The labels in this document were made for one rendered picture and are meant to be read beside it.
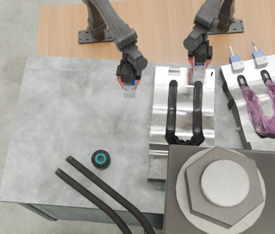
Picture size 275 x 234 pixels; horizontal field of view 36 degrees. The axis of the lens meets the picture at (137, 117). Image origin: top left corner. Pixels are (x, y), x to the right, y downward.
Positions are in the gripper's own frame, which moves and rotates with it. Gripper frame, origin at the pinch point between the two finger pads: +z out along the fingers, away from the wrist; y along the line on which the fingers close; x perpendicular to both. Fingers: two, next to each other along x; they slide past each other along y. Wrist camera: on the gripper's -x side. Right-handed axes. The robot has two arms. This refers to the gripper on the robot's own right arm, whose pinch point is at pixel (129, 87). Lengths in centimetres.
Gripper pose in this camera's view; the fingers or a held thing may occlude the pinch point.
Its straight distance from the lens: 176.8
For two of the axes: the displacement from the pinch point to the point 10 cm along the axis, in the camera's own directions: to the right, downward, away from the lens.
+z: 0.0, 7.5, 6.6
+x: 0.9, -6.5, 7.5
